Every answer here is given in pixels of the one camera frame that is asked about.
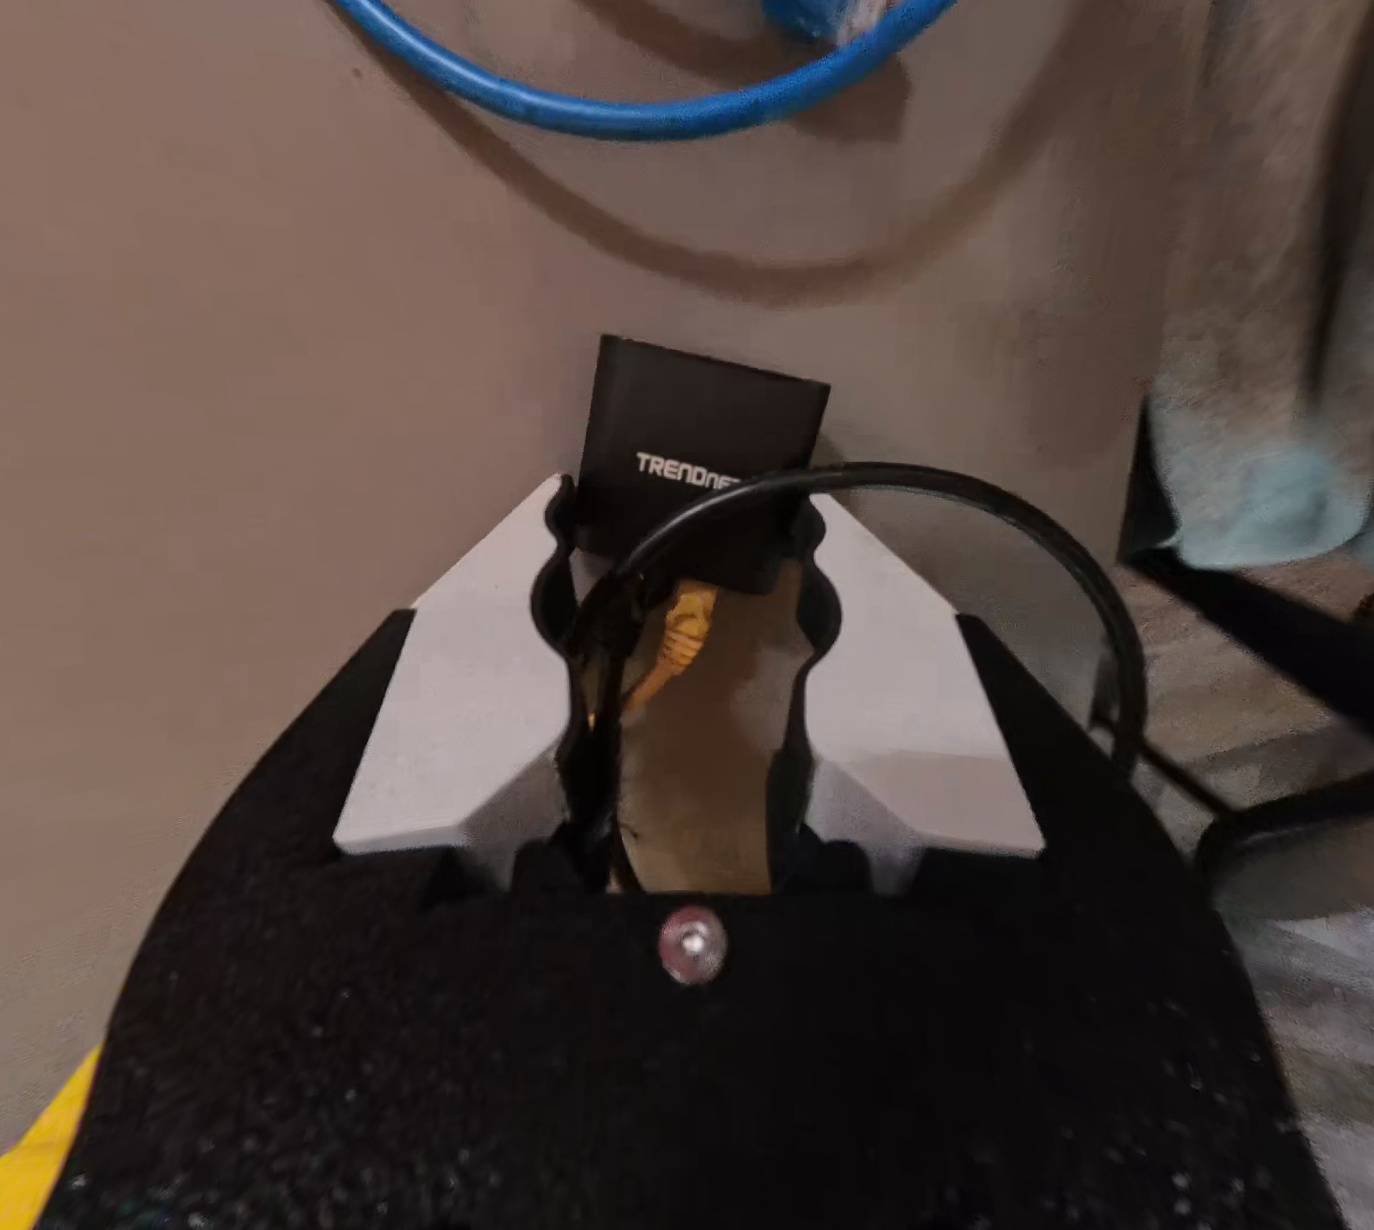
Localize black cable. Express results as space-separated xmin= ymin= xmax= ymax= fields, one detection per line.
xmin=563 ymin=460 xmax=1149 ymax=892

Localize person's grey sweater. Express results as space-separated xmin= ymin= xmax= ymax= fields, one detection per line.
xmin=1117 ymin=0 xmax=1374 ymax=570

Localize large yellow plastic bin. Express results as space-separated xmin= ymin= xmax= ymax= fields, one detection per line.
xmin=0 ymin=1041 xmax=109 ymax=1230

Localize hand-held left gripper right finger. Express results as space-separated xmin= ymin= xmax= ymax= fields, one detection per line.
xmin=765 ymin=492 xmax=1048 ymax=896

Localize yellow ethernet cable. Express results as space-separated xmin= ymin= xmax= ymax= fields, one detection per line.
xmin=589 ymin=580 xmax=722 ymax=726

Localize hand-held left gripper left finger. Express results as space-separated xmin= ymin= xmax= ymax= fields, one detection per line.
xmin=333 ymin=473 xmax=603 ymax=892

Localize black metal frame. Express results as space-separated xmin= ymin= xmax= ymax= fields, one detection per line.
xmin=1093 ymin=393 xmax=1374 ymax=919

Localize black network switch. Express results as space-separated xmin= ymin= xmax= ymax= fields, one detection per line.
xmin=575 ymin=333 xmax=834 ymax=598

